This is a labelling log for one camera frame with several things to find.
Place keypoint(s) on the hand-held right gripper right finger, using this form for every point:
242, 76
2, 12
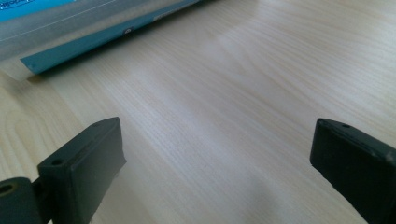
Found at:
358, 165

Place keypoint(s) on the blue box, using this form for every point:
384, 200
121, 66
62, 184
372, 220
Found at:
77, 28

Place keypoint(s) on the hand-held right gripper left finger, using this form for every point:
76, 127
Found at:
84, 168

